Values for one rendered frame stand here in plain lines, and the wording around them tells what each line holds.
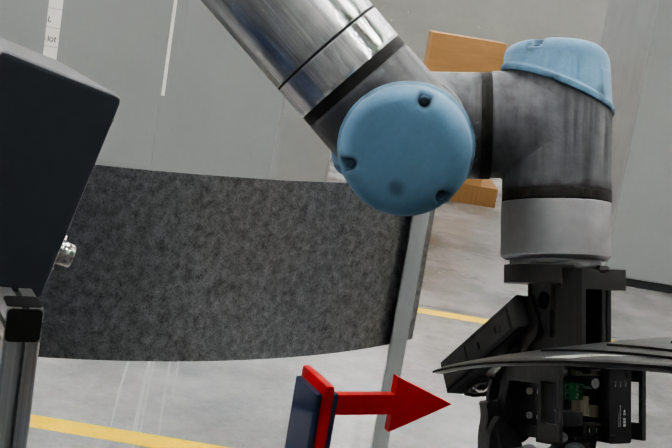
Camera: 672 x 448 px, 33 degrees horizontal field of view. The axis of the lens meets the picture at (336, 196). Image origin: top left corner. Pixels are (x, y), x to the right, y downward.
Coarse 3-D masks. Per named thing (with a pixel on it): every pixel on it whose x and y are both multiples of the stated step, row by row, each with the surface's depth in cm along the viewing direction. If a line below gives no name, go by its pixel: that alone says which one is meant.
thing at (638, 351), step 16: (528, 352) 55; (544, 352) 53; (560, 352) 52; (576, 352) 51; (592, 352) 51; (608, 352) 50; (624, 352) 49; (640, 352) 49; (656, 352) 50; (448, 368) 55; (464, 368) 53; (624, 368) 44; (640, 368) 43; (656, 368) 42
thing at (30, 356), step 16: (16, 304) 93; (32, 304) 93; (0, 336) 94; (0, 352) 93; (16, 352) 93; (32, 352) 94; (0, 368) 93; (16, 368) 94; (32, 368) 94; (0, 384) 93; (16, 384) 95; (32, 384) 94; (0, 400) 93; (16, 400) 95; (32, 400) 95; (0, 416) 94; (16, 416) 94; (0, 432) 94; (16, 432) 95
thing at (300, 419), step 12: (300, 384) 46; (300, 396) 46; (312, 396) 44; (300, 408) 45; (312, 408) 44; (300, 420) 45; (312, 420) 44; (288, 432) 46; (300, 432) 45; (312, 432) 44; (288, 444) 46; (300, 444) 45; (312, 444) 45
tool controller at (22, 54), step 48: (0, 48) 95; (0, 96) 93; (48, 96) 95; (96, 96) 97; (0, 144) 94; (48, 144) 96; (96, 144) 98; (0, 192) 95; (48, 192) 97; (0, 240) 96; (48, 240) 98
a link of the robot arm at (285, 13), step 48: (240, 0) 64; (288, 0) 64; (336, 0) 64; (288, 48) 64; (336, 48) 64; (384, 48) 65; (288, 96) 67; (336, 96) 64; (384, 96) 62; (432, 96) 63; (336, 144) 66; (384, 144) 62; (432, 144) 62; (384, 192) 63; (432, 192) 63
